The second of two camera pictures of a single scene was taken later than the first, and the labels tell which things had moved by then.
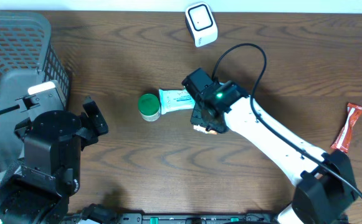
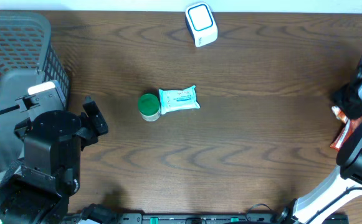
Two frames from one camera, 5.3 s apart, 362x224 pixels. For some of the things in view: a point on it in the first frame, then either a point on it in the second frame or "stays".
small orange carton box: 197,127 to 339,114
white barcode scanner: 201,23 stays
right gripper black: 195,117 to 354,111
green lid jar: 149,107 stays
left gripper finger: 95,116 stays
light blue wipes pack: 177,99 stays
